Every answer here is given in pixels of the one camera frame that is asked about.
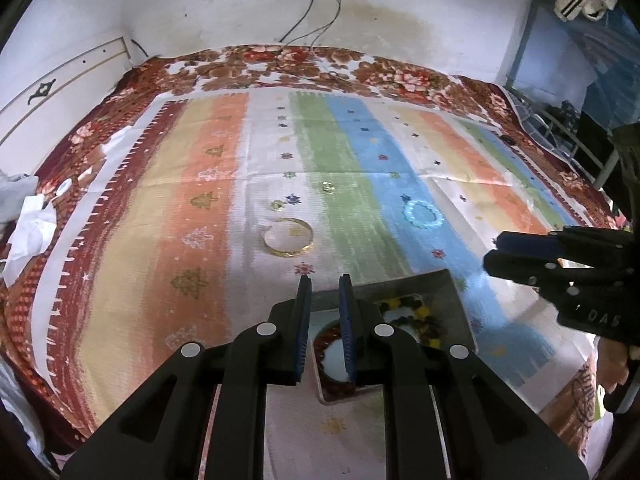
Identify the blue metal bunk frame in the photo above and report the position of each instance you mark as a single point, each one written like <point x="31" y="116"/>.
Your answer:
<point x="594" y="66"/>

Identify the grey crumpled garment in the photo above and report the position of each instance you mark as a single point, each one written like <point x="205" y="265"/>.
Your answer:
<point x="13" y="191"/>

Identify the small gold earring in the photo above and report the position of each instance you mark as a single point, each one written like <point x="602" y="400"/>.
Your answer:
<point x="277" y="205"/>
<point x="328" y="187"/>

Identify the person right hand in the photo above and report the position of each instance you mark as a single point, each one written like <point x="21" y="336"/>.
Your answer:
<point x="612" y="369"/>

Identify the gold bangle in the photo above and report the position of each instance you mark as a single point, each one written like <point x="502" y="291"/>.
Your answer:
<point x="288" y="237"/>

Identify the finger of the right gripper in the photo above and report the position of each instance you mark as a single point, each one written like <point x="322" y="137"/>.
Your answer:
<point x="530" y="245"/>
<point x="526" y="270"/>

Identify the silver metal tin box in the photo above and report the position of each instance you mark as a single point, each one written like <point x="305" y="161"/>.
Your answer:
<point x="428" y="307"/>

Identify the small white round lid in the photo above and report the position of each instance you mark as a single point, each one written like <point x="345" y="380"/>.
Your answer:
<point x="63" y="187"/>

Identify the white bed headboard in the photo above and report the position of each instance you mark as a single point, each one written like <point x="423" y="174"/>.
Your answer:
<point x="37" y="119"/>

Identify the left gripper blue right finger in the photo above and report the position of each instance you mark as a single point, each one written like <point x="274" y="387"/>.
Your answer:
<point x="447" y="414"/>

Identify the striped colourful mat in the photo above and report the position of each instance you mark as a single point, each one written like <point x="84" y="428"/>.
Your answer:
<point x="165" y="244"/>

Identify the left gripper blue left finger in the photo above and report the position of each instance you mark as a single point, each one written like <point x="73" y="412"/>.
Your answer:
<point x="201" y="414"/>

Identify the white crumpled tissue paper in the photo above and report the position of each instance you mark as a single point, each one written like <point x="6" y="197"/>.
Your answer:
<point x="31" y="237"/>

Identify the red floral blanket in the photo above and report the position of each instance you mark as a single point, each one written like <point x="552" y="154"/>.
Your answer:
<point x="327" y="70"/>

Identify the small black object on mat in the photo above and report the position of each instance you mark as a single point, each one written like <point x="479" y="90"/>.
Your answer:
<point x="507" y="139"/>

